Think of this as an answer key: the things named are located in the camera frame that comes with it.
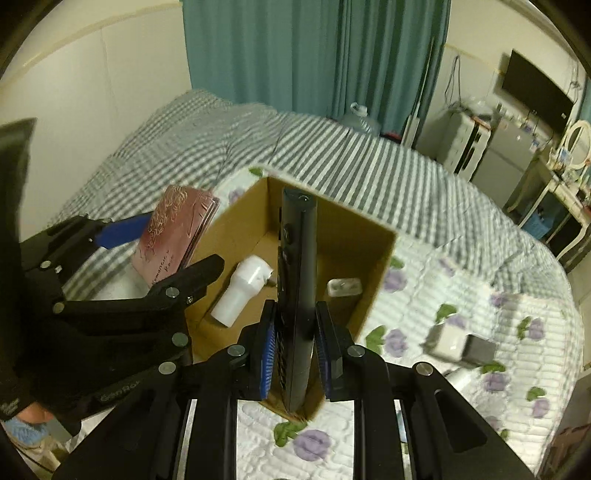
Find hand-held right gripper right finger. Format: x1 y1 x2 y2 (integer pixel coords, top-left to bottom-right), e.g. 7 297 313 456
315 300 540 480

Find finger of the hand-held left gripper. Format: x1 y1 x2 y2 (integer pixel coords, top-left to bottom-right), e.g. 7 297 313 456
19 213 154 278
52 255 226 326

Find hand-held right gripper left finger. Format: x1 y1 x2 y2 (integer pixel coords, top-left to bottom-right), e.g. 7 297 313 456
55 300 279 480

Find pink book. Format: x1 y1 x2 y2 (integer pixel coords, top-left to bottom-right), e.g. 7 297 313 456
130 185 221 285

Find black remote control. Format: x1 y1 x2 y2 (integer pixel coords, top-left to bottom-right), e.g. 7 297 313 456
274 187 319 414

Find brown cardboard box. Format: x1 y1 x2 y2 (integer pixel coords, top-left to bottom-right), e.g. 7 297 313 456
184 175 399 423

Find person's left forearm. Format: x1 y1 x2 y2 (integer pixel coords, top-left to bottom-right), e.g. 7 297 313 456
4 401 56 446

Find white plastic bottle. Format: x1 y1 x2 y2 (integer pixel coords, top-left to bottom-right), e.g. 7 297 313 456
210 257 277 329

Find small white charger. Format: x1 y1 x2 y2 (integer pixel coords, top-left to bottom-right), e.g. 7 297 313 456
326 277 363 302

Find white and grey power adapter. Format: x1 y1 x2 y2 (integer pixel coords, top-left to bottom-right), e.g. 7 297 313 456
424 323 498 368

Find white floral quilt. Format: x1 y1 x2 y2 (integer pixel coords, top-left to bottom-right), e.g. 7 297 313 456
216 166 585 480

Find grey striped bed sheet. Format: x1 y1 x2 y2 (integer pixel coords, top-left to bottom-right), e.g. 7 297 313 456
50 88 572 301

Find clear water jug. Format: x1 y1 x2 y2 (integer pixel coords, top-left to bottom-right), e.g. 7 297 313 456
339 102 382 136

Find teal curtain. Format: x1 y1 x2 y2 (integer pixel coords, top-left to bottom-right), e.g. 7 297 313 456
182 0 451 136

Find blue storage box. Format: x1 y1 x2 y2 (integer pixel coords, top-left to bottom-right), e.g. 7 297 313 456
523 213 551 241

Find grey refrigerator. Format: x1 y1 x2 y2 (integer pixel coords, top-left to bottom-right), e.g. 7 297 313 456
471 124 540 195

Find white poles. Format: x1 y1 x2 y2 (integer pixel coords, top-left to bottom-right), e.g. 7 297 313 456
401 37 435 149

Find white dressing table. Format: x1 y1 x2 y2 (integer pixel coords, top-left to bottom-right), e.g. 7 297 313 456
517 152 591 273

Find oval white mirror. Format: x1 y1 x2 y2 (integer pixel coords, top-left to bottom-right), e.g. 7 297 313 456
564 119 591 169

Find black wall television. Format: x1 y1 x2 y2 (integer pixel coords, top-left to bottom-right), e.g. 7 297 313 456
501 50 576 134

